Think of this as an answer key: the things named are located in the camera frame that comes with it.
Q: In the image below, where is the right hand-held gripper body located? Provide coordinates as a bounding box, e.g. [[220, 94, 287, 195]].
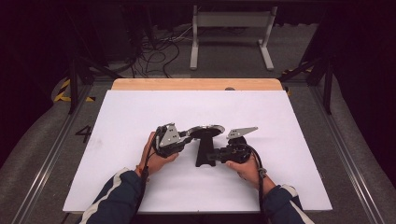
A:
[[219, 126, 259, 165]]

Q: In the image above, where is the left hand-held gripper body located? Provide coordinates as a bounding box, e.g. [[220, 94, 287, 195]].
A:
[[153, 122, 188, 158]]

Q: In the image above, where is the oval silver photo frame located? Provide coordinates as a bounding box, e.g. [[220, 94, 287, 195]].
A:
[[186, 124, 226, 168]]

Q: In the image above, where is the person's right hand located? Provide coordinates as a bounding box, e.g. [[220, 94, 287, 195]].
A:
[[225, 153, 276, 195]]

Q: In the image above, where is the person's left hand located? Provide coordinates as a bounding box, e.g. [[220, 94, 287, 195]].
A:
[[137, 131, 180, 176]]

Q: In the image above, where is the white board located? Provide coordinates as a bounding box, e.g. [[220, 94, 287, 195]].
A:
[[63, 90, 333, 215]]

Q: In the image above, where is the black metal stand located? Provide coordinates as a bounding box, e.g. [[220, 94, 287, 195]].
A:
[[64, 6, 124, 116], [276, 55, 334, 116]]

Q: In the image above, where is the right hand-held gripper cable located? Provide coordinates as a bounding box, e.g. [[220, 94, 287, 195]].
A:
[[245, 143, 269, 224]]

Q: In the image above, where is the hand-held gripper cable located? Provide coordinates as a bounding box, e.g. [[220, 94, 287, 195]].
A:
[[245, 143, 269, 224], [134, 126, 163, 220]]

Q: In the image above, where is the left hand-held gripper cable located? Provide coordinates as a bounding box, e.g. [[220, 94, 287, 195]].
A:
[[134, 126, 163, 220]]

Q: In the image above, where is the tangle of black floor cables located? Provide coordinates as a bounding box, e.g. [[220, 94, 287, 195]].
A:
[[120, 24, 194, 78]]

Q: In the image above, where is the aluminium floor rail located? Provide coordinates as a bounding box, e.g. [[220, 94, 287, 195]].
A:
[[10, 83, 94, 224], [309, 85, 387, 224]]

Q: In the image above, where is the white metal desk frame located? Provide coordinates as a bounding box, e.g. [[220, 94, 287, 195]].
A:
[[190, 4, 278, 72]]

